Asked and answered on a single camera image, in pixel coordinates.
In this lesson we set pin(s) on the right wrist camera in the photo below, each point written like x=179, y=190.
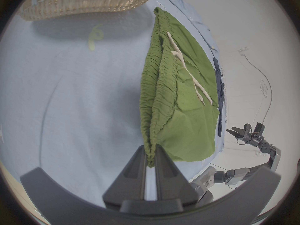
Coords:
x=247, y=127

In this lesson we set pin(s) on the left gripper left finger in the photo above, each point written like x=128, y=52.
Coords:
x=131, y=179

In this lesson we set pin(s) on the green shorts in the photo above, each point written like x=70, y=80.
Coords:
x=187, y=116

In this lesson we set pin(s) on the round woven basket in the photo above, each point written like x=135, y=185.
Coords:
x=82, y=1

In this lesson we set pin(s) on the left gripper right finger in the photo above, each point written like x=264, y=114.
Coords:
x=171, y=177

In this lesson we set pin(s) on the dark blue garment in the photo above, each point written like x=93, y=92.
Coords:
x=219, y=97

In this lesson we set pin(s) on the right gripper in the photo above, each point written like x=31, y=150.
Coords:
x=249, y=138

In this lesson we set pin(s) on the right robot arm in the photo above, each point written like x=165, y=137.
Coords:
x=236, y=173

